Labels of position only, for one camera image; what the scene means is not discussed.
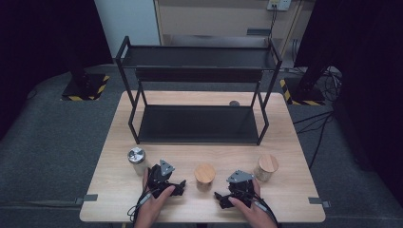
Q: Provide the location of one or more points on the person's right hand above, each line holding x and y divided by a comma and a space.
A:
248, 212

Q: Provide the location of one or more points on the wooden-lid jar with pale contents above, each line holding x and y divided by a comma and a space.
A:
266, 167

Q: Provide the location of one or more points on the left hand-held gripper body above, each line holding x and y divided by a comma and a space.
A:
160, 179

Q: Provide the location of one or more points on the white wall power socket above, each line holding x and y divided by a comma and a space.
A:
279, 4

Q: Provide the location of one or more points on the black metal shelf rack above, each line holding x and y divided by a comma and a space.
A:
198, 91

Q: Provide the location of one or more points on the small grey round disc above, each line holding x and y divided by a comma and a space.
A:
234, 103

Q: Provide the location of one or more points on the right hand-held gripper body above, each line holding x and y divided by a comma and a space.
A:
242, 188

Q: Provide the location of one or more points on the black stand with striped base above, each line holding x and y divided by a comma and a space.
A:
87, 85
304, 91

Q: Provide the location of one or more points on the grey tape strip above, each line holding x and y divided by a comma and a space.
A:
319, 201
86, 199

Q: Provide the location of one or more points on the glass jar with metal lid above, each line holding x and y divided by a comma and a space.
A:
137, 160

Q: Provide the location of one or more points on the wooden-lid jar with brown contents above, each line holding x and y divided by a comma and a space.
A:
204, 177

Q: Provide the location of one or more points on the grey tape on cabinet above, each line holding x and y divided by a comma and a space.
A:
258, 31

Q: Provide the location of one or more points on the dark curtain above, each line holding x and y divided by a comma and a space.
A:
364, 79

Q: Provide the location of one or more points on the beige wooden cabinet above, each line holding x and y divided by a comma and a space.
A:
221, 19

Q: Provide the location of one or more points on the person's left hand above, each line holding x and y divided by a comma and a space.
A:
153, 207

